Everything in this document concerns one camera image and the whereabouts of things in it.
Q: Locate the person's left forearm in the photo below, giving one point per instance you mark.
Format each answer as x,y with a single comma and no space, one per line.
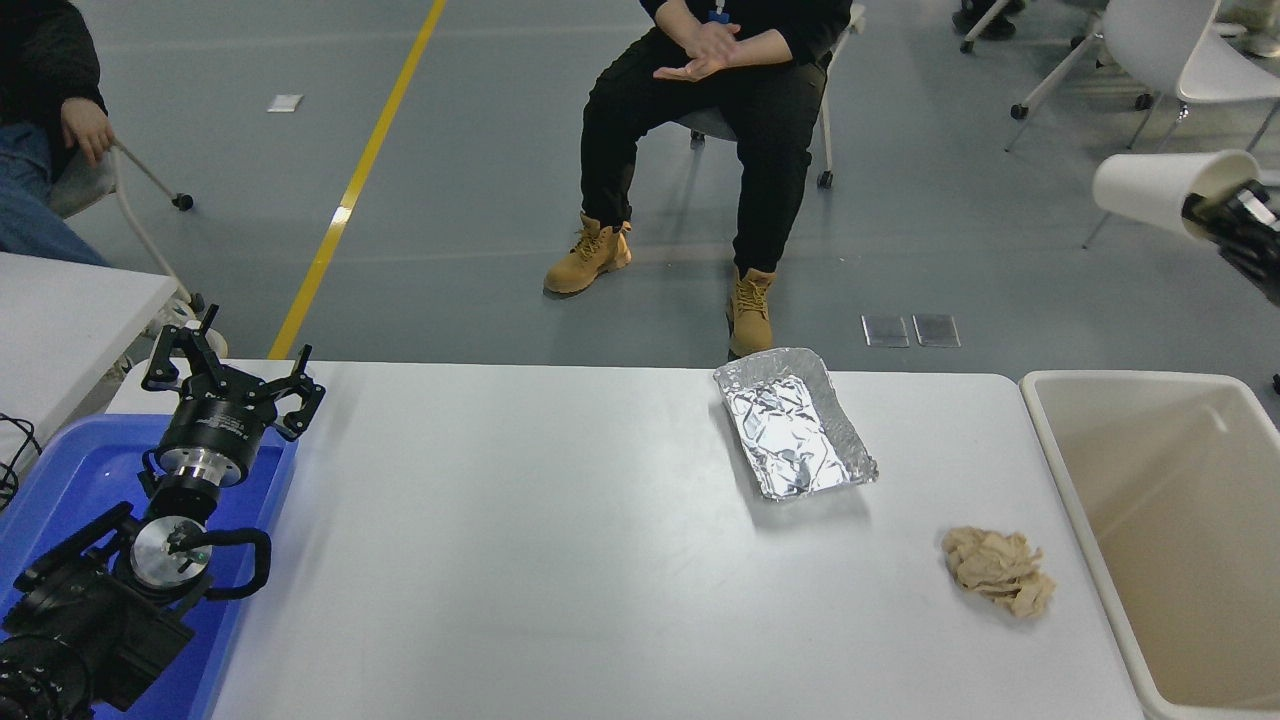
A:
765,48

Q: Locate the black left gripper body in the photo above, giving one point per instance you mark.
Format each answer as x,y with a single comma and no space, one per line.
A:
212,425

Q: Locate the white chair with casters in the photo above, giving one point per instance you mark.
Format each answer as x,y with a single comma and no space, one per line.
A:
85,185
1019,112

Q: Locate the large pale plastic bin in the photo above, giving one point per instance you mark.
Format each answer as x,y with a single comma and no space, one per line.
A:
1160,520

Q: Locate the white chair thin metal legs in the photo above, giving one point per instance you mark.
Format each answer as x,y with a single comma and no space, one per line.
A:
1160,40

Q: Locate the person's right forearm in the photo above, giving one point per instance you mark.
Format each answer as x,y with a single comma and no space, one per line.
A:
680,18

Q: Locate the white paper cup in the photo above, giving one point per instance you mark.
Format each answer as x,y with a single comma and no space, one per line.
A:
1145,190

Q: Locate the person's left hand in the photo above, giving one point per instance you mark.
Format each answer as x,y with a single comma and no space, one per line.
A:
715,68

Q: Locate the person's right hand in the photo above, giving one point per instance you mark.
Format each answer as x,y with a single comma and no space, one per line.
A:
715,42

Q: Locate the blue plastic tray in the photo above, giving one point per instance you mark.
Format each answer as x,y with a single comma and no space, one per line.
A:
70,470

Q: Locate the crinkled foil tray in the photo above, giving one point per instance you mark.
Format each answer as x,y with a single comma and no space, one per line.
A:
790,430

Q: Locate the person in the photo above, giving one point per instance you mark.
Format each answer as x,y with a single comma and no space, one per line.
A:
25,210
770,130
1000,20

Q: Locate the tan paper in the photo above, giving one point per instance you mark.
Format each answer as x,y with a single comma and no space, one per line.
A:
1000,572

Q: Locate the white side table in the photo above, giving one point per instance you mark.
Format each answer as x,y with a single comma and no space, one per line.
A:
60,320

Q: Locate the silver floor plate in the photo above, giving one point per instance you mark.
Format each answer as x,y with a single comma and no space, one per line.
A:
937,330
886,331

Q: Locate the person's hand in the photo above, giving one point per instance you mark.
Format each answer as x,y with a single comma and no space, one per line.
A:
88,127

